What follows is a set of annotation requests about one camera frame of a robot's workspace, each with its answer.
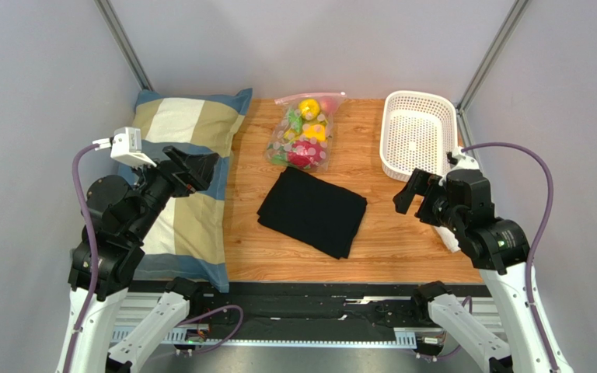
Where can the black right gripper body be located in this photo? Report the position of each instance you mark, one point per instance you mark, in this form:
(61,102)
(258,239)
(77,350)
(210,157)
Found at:
(425,192)

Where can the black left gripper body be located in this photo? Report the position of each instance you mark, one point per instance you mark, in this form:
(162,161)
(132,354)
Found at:
(179,183)

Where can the clear zip top bag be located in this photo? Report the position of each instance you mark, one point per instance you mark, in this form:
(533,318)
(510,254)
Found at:
(277,147)

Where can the fake peach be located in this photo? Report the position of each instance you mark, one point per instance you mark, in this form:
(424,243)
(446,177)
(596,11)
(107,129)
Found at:
(328,105)

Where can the fake yellow bananas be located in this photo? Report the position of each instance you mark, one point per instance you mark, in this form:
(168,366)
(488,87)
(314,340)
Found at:
(310,132)

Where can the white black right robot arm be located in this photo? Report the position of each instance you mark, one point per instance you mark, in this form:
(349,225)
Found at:
(499,250)

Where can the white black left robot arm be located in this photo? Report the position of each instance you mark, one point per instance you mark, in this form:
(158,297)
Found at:
(117,217)

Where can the fake pink dragon fruit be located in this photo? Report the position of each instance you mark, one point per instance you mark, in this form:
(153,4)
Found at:
(306,155)

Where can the fake green cucumber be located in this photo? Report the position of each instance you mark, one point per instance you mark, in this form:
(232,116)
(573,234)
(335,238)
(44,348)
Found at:
(295,120)

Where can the fake yellow bell pepper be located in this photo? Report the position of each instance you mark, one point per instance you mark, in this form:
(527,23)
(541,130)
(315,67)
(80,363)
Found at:
(309,109)

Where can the white perforated plastic basket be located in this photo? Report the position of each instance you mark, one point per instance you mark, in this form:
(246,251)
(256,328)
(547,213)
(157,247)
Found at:
(418,130)

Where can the striped blue beige pillow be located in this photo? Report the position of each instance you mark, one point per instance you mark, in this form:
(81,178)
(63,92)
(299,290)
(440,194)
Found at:
(191,136)

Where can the folded black cloth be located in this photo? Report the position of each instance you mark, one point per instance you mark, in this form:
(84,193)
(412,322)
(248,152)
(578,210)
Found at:
(317,213)

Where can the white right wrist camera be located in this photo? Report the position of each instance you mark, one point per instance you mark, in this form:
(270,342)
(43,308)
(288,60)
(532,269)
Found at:
(458,160)

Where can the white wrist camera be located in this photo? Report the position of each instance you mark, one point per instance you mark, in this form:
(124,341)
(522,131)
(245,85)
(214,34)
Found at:
(458,160)
(126,148)

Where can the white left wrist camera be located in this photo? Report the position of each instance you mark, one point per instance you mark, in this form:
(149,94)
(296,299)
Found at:
(126,148)

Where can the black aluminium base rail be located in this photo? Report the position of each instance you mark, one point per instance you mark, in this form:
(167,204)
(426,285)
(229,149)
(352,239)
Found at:
(277,314)

